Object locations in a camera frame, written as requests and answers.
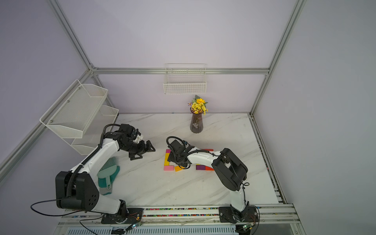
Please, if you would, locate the white wire wall basket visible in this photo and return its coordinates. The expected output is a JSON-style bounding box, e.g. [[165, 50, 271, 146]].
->
[[163, 63, 207, 95]]

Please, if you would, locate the white mesh shelf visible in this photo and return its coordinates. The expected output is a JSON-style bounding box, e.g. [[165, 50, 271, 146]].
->
[[70, 105, 118, 155], [40, 80, 108, 139]]

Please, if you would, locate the orange-red block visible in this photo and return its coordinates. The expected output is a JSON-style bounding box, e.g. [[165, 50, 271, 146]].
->
[[205, 166, 214, 171]]

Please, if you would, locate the lower white mesh shelf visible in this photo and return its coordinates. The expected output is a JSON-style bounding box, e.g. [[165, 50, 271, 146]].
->
[[70, 105, 118, 155]]

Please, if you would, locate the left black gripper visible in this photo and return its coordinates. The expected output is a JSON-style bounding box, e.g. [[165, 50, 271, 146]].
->
[[121, 140, 155, 162]]

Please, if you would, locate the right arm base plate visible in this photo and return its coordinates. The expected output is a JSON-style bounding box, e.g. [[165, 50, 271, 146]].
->
[[218, 206, 259, 224]]

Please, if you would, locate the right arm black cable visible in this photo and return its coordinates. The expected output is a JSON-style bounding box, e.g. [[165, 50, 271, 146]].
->
[[165, 136, 260, 235]]

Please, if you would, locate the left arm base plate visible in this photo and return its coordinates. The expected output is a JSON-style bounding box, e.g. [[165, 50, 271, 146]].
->
[[101, 208, 144, 224]]

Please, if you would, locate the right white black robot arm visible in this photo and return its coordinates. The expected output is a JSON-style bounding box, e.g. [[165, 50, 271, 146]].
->
[[166, 136, 250, 223]]

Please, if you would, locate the dark glass vase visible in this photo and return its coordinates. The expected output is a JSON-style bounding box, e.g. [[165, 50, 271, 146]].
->
[[190, 110, 204, 134]]

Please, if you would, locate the upper white mesh shelf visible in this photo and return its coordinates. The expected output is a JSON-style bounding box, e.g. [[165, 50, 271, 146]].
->
[[40, 80, 108, 139]]

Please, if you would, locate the pink block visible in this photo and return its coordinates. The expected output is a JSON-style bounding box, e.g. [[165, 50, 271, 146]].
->
[[164, 165, 175, 171]]

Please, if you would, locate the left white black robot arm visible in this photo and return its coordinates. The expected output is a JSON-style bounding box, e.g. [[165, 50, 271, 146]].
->
[[55, 124, 155, 217]]

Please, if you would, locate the orange block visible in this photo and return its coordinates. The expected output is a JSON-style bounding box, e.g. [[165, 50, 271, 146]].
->
[[174, 166, 183, 172]]

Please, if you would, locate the yellow block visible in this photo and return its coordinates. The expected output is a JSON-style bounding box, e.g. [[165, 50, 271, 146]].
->
[[164, 153, 169, 166]]

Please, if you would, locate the yellow flower bouquet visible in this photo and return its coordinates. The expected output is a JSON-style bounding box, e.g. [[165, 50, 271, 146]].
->
[[188, 95, 208, 115]]

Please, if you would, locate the green dustpan brush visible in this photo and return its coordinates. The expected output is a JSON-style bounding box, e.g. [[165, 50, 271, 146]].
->
[[97, 157, 120, 195]]

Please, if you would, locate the aluminium front rail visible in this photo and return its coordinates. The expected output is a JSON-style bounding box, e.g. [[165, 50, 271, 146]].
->
[[57, 204, 301, 227]]

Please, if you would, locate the dark purple block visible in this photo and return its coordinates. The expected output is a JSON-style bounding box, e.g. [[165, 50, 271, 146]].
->
[[196, 165, 206, 171]]

